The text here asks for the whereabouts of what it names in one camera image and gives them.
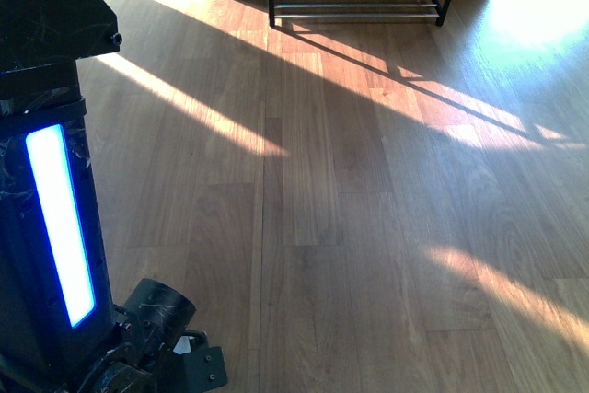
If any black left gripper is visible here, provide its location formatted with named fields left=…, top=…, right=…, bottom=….
left=75, top=279, right=196, bottom=392

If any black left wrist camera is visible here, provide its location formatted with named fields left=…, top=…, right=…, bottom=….
left=173, top=330, right=228, bottom=392

